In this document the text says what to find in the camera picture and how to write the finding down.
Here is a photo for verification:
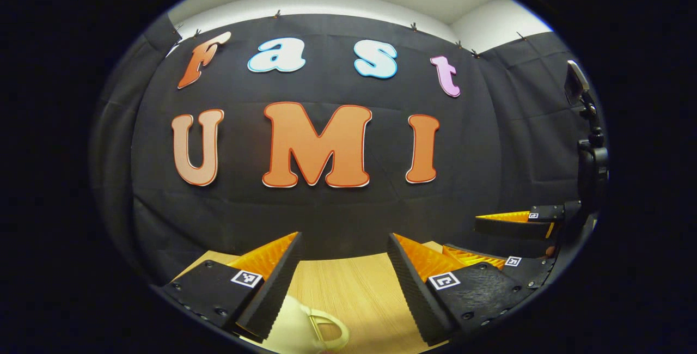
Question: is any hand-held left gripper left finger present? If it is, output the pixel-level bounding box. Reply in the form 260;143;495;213
162;231;304;343

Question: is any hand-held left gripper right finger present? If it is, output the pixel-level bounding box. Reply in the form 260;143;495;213
387;233;537;346

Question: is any small cream suitcase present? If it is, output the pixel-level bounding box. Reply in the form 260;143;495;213
261;294;352;354

